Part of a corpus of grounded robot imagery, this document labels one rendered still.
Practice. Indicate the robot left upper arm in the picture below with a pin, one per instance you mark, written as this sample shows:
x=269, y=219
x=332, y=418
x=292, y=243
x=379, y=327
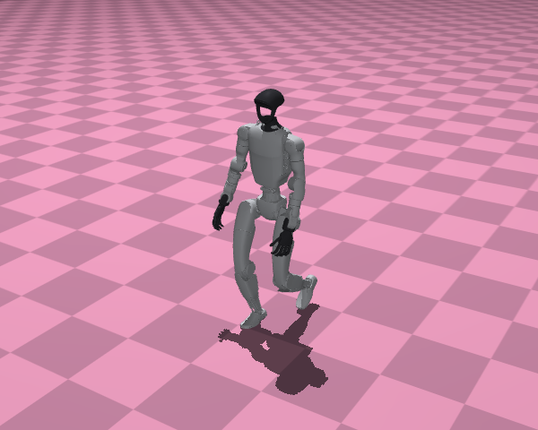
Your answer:
x=295, y=147

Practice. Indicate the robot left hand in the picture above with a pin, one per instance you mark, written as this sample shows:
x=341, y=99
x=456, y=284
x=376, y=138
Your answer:
x=284, y=240

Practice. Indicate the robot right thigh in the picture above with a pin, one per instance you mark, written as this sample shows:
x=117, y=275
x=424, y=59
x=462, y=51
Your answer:
x=244, y=230

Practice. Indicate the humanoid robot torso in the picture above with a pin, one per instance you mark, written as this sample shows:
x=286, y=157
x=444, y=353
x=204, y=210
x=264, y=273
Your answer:
x=270, y=165

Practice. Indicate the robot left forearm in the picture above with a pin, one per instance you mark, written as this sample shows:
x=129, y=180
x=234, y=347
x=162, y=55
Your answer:
x=292, y=213

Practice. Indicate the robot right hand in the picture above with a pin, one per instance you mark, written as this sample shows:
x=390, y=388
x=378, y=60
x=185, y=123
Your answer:
x=219, y=211

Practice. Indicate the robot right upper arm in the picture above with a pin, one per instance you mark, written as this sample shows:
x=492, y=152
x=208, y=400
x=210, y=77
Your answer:
x=239, y=162

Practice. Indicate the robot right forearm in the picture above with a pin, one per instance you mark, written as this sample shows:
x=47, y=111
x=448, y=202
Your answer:
x=231, y=183

